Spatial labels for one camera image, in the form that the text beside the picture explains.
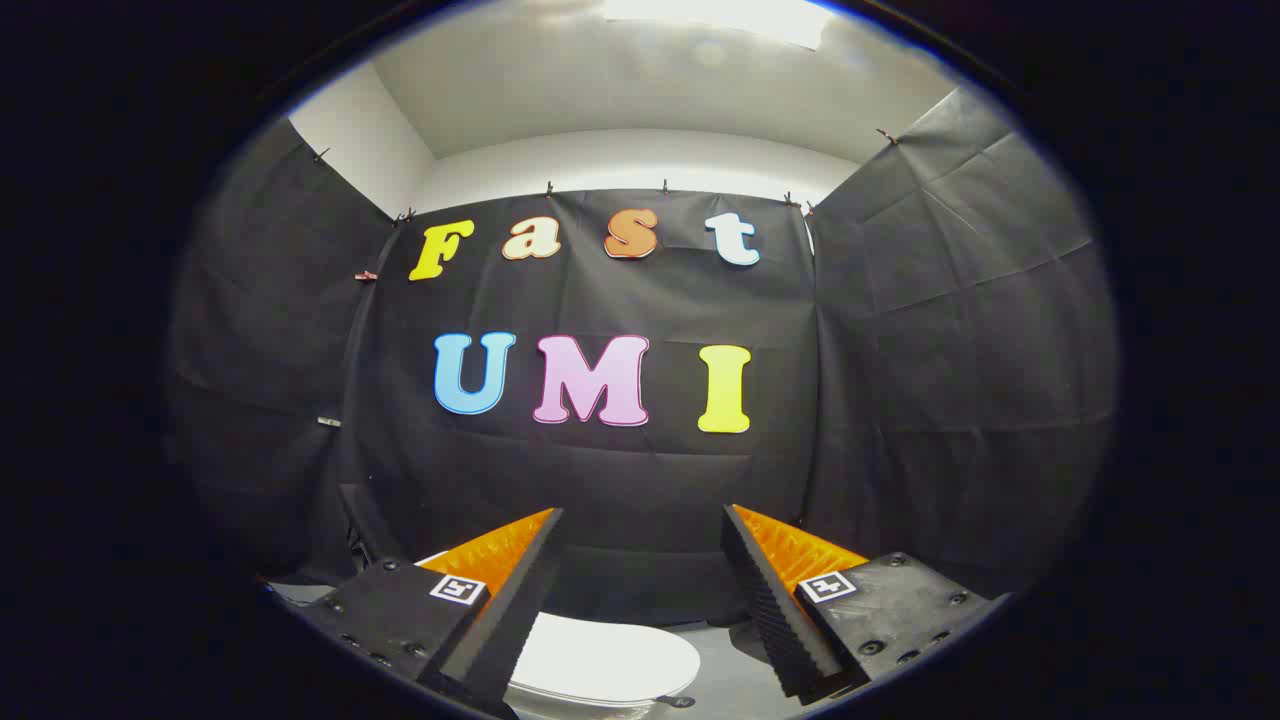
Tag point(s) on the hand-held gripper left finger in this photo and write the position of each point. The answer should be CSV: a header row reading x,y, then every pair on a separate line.
x,y
520,610

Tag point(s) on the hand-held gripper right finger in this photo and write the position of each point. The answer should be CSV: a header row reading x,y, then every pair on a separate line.
x,y
770,610

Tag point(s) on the white toilet lid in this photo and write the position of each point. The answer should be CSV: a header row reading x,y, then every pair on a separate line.
x,y
610,660

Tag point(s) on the white ceramic toilet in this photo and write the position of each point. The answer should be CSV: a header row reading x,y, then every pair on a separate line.
x,y
590,710

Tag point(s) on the black backdrop cloth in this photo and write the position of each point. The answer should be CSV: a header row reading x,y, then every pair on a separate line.
x,y
620,480

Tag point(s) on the black stand leg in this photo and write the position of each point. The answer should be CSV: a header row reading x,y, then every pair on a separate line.
x,y
356,530

